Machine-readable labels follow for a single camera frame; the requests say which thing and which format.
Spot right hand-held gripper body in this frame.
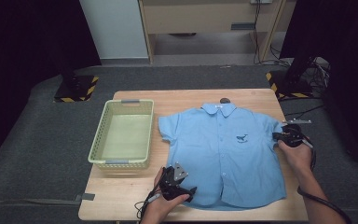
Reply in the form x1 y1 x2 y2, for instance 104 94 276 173
282 119 312 147

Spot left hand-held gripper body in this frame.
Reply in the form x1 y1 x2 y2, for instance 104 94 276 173
158 161 189 202

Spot light blue shirt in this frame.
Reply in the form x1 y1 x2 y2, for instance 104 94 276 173
158 102 287 212

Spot pale green plastic basket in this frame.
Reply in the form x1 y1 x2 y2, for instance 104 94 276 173
87 98 155 171

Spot person's right hand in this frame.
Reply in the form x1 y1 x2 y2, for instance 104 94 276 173
277 140 313 175

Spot person's left hand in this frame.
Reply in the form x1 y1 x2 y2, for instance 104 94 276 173
141 167 190 218

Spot black stand with striped base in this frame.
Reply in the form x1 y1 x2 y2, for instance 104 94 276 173
53 74 101 104
265 55 317 100

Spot grey tape strip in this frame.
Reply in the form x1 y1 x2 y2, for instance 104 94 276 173
74 192 96 203

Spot black curtain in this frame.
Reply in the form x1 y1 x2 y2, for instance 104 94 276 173
279 0 358 171
0 0 103 174

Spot white cabinet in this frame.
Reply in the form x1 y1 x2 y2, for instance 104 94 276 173
78 0 150 60

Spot black floor cable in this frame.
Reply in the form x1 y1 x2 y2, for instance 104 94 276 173
283 104 326 124

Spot left hand-held gripper cable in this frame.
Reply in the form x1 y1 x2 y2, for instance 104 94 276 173
133 183 162 222

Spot hand-held gripper cable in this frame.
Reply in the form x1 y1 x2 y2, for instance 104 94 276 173
133 183 162 222
296 139 353 224

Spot tangled cable bundle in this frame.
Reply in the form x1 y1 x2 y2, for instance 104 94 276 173
304 56 331 91

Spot right hand-held gripper cable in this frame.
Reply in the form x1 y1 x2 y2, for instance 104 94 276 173
296 139 353 224

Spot black hanging cables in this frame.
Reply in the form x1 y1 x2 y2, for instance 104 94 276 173
252 3 292 67

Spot grey drawer handle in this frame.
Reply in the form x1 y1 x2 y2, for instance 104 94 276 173
230 21 256 31

